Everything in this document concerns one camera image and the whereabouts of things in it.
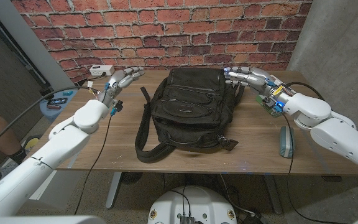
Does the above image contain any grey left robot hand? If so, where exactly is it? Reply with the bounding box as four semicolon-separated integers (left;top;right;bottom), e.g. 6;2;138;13
100;66;145;108

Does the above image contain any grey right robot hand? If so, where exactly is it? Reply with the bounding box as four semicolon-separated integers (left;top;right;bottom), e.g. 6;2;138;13
223;65;284;100

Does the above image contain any black backpack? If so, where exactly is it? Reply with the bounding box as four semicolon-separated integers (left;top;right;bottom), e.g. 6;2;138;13
134;67;245;164

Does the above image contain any white power strip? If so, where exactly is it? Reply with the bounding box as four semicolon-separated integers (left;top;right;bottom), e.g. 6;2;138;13
89;64;116;77

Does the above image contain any teal grey oblong pad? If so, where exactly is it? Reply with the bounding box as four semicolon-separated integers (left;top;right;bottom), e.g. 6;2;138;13
278;126;295;159

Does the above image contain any light blue round stool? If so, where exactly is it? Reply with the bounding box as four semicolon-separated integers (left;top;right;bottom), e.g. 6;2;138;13
39;89;79;123

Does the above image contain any black cup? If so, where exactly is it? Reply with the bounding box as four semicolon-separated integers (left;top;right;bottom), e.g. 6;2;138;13
39;86;55;98

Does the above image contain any black round fan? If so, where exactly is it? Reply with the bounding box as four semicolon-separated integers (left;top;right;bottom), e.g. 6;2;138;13
120;172;144;185

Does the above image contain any yellow black disc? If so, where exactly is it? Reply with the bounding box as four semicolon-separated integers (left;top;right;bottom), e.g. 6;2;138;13
22;136;40;154

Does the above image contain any grey table leg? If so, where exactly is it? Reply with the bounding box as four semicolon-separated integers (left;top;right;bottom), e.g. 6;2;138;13
105;171;122;210
263;174;284;215

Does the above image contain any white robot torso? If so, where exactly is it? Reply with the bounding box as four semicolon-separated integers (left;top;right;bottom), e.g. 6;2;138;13
147;185;238;224

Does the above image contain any black power adapter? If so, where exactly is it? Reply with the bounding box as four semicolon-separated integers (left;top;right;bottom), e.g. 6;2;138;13
243;213;269;224

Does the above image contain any black power strip cord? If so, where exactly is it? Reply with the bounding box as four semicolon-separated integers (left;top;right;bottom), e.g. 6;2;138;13
75;72;108;89

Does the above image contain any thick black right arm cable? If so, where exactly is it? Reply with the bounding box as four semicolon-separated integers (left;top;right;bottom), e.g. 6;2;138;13
283;81;325;102

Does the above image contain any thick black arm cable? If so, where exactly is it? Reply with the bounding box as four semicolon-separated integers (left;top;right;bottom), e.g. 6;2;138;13
283;81;325;102
0;85;101;154

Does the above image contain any brick wall print backdrop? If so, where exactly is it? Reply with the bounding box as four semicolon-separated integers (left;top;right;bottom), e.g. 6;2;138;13
11;0;313;84

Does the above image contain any thin black left wrist cable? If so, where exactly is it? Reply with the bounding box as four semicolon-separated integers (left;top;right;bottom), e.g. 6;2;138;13
73;113;115;216

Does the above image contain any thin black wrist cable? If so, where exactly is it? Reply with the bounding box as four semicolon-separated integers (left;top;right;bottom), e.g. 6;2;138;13
283;114;351;224
73;113;115;216

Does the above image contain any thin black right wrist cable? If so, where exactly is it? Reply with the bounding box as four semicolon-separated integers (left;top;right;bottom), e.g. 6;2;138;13
283;114;351;224

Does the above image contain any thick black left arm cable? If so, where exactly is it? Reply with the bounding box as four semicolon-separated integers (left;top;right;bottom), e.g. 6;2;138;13
0;85;101;154

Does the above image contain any white floor cable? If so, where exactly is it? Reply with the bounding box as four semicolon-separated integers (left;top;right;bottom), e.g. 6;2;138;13
218;174;256;217

